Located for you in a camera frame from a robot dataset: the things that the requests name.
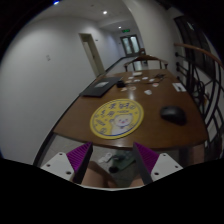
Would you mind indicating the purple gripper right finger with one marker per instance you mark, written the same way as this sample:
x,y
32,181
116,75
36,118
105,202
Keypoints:
x,y
153,166

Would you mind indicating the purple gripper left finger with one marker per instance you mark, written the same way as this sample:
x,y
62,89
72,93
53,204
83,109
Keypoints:
x,y
71,166

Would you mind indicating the yellow round mouse pad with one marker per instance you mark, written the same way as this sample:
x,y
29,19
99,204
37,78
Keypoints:
x,y
116,119

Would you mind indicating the black computer mouse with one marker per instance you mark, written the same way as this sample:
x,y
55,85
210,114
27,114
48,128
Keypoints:
x,y
173,114

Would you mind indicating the white card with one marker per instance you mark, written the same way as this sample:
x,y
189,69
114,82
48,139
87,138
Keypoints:
x,y
148,92

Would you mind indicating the dark closed laptop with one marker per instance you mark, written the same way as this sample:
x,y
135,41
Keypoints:
x,y
99,88

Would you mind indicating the small black box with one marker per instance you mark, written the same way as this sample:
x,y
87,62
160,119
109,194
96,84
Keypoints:
x,y
120,84

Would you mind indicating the black metal railing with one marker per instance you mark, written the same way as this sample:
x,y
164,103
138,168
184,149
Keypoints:
x,y
202,73

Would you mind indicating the wooden chair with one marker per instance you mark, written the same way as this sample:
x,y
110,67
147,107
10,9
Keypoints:
x,y
143,57

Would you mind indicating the double glass door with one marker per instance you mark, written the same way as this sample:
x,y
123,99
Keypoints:
x,y
130,44

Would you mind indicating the white wall door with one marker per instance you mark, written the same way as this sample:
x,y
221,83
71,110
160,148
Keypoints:
x,y
92,54

